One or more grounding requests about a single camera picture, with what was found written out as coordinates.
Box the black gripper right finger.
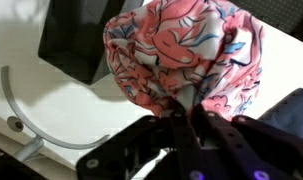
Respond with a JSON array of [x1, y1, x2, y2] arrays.
[[190, 103, 303, 180]]

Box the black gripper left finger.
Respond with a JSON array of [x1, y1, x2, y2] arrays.
[[75, 99, 207, 180]]

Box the pink floral cloth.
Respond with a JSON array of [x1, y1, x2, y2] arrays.
[[102, 0, 266, 122]]

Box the dark grey fabric box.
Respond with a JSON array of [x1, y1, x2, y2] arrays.
[[37, 0, 145, 86]]

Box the silver curved monitor stand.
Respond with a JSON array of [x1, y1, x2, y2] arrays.
[[0, 64, 111, 163]]

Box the small white round fitting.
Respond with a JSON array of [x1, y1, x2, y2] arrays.
[[6, 115, 25, 133]]

